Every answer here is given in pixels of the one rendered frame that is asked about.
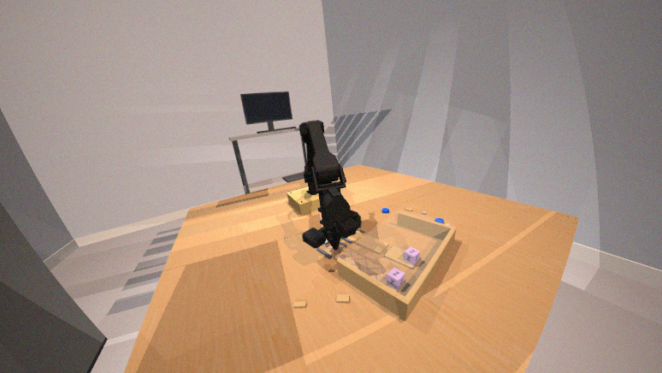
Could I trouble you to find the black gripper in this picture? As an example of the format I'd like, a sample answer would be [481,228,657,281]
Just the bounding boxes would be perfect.
[302,206,358,250]

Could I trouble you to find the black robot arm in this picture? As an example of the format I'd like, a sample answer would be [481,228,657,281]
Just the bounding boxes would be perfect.
[299,120,362,238]

